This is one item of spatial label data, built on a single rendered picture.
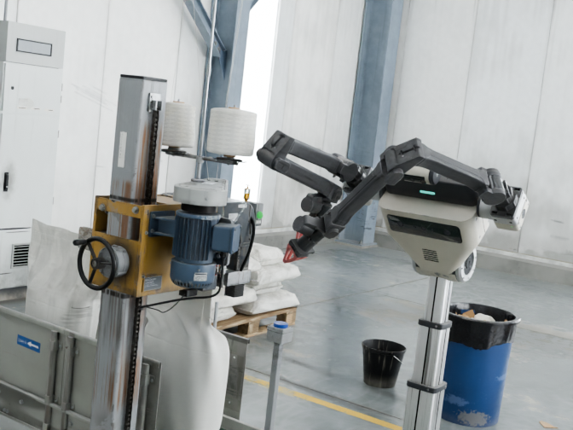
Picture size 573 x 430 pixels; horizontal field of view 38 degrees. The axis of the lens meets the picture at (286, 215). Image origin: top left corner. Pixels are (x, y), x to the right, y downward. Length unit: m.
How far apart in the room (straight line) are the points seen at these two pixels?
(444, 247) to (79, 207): 5.34
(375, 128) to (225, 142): 8.87
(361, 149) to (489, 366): 7.06
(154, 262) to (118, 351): 0.33
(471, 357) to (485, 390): 0.22
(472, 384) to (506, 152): 6.40
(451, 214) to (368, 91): 8.75
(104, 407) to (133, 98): 1.07
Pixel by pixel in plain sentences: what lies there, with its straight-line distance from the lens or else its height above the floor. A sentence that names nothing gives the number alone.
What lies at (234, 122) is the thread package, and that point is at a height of 1.64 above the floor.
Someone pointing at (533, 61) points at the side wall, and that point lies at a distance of 11.07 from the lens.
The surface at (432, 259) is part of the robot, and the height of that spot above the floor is 1.20.
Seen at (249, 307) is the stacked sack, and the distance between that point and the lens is 6.34.
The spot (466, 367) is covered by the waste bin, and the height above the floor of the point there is 0.36.
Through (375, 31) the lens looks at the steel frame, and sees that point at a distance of 11.77.
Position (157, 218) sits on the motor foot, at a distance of 2.79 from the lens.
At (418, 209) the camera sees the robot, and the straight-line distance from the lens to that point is 3.07.
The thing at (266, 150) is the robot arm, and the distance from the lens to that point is 2.81.
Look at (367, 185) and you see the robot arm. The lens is 2.70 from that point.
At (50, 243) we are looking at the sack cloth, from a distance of 3.83.
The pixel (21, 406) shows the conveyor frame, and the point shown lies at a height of 0.35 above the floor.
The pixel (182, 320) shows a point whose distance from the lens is 3.26.
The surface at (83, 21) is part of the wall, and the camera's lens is 7.87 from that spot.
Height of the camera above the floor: 1.68
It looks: 7 degrees down
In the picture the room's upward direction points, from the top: 6 degrees clockwise
